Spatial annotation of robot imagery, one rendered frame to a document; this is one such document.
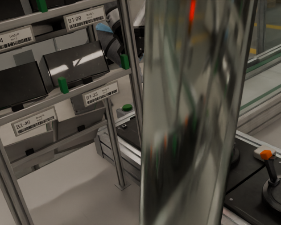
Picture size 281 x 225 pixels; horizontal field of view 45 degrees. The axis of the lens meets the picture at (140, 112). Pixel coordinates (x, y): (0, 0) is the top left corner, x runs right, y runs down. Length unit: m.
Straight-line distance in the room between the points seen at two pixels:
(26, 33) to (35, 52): 3.54
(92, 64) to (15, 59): 3.36
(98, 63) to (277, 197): 0.51
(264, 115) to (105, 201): 0.65
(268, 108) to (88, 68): 0.78
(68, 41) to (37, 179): 3.19
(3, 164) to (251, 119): 0.87
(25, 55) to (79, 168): 2.99
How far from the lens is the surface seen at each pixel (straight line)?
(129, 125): 1.22
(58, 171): 1.27
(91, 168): 1.23
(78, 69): 0.76
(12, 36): 0.63
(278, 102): 1.39
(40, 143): 0.90
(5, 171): 0.71
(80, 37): 4.38
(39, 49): 4.19
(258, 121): 1.31
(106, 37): 1.62
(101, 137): 1.20
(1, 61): 4.07
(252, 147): 1.06
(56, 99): 0.69
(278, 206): 0.85
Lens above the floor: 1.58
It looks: 28 degrees down
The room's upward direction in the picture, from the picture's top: 9 degrees counter-clockwise
